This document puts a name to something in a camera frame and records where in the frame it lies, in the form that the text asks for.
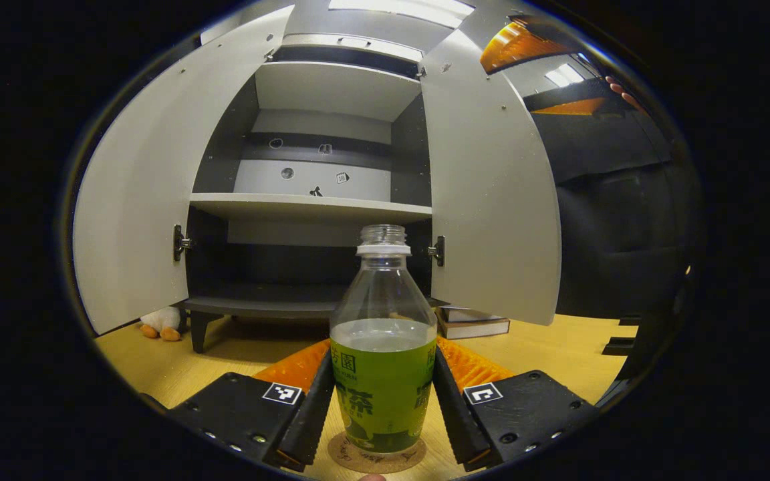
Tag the grey cabinet door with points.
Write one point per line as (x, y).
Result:
(138, 200)
(492, 200)

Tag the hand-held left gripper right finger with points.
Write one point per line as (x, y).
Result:
(455, 421)

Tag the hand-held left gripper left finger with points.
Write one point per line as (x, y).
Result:
(311, 421)

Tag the penguin plush toy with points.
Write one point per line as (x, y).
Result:
(164, 319)

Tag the brown cover book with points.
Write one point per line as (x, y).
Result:
(472, 329)

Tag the ceiling light panel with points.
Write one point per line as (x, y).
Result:
(402, 10)
(564, 75)

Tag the grey cabinet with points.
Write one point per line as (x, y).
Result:
(311, 207)

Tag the round cork coaster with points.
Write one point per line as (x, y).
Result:
(378, 464)

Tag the green tea bottle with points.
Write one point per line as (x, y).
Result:
(383, 387)

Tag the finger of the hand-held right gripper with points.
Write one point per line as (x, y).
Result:
(572, 107)
(515, 47)

